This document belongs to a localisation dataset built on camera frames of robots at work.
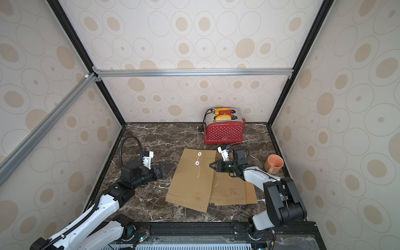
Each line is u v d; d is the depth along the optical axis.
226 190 0.85
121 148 1.07
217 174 0.80
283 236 0.73
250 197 0.85
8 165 0.51
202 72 0.87
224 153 0.81
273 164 0.91
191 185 0.88
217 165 0.81
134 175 0.61
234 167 0.71
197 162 0.92
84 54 0.83
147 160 0.71
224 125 0.95
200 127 1.13
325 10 0.69
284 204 0.44
